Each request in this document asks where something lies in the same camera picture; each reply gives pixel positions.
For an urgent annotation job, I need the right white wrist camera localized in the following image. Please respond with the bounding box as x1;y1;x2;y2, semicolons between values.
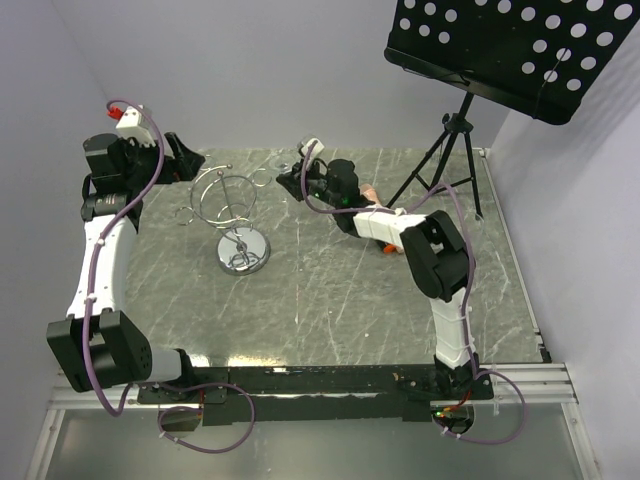
298;137;325;159

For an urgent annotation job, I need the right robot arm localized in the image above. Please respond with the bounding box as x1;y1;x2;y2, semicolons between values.
276;159;477;399

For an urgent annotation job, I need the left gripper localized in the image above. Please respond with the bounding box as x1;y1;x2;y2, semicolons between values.
120;132;204;192

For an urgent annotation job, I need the chrome wine glass rack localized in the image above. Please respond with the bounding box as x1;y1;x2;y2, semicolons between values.
174;164;273;276

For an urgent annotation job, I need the pink microphone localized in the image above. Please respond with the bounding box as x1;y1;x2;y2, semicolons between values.
359;184;404;255

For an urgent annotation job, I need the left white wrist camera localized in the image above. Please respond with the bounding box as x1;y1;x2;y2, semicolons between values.
107;104;157;147

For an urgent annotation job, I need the clear wine glass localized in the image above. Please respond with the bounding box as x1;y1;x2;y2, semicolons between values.
269;151;300;174

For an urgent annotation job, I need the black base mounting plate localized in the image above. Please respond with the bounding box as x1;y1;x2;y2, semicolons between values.
138;364;494;426

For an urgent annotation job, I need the black perforated music stand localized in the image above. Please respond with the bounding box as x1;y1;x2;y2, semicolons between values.
383;0;636;221

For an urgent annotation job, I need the aluminium frame rail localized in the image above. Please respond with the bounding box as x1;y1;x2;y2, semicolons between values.
49;362;581;411

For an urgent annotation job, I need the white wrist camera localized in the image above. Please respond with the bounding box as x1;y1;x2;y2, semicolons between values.
107;104;157;147
298;137;325;159

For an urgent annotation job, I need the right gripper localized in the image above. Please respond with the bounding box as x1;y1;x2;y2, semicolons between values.
277;156;342;209

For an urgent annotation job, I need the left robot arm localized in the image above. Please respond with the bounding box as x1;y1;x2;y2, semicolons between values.
46;132;204;402

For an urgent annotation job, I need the black microphone orange end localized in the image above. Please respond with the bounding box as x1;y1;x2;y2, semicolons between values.
376;241;396;254

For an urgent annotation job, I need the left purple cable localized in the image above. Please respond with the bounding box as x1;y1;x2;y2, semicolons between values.
83;101;257;454

